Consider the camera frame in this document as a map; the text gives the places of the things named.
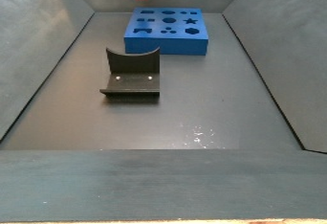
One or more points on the blue shape-sorting board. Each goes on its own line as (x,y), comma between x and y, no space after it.
(172,29)

